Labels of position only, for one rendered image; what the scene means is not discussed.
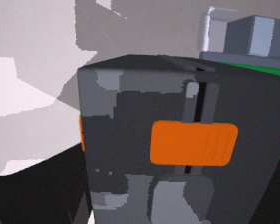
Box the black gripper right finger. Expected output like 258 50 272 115
249 160 280 224

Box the grey metal bin shelf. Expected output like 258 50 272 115
196 6 280 68

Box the green bin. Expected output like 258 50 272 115
226 62 280 75

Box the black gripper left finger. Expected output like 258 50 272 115
0 142 92 224

